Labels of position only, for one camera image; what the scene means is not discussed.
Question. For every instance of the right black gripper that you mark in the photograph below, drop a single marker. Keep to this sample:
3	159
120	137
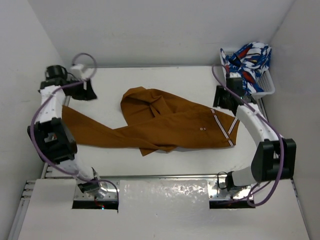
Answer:
218	100

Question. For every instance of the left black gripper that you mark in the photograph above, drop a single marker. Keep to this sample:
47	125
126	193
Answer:
85	94

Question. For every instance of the brown trousers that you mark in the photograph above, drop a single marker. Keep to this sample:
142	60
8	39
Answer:
156	120

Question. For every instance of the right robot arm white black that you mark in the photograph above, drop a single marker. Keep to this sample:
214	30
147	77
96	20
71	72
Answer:
274	156

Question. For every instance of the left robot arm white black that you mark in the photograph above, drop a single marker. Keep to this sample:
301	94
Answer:
50	135

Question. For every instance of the blue red white patterned garment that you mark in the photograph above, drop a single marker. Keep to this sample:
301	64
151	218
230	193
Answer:
246	67

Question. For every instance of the white plastic basket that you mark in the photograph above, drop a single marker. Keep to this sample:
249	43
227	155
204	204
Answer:
265	85

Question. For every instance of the white front cover panel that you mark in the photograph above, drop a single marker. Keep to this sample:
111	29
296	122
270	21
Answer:
159	210

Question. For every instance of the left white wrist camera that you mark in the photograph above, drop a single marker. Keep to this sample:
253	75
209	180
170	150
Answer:
78	71

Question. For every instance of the right silver arm base plate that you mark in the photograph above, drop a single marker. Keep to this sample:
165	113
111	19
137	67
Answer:
217	191

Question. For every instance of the left silver arm base plate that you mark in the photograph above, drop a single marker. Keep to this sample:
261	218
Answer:
107	191

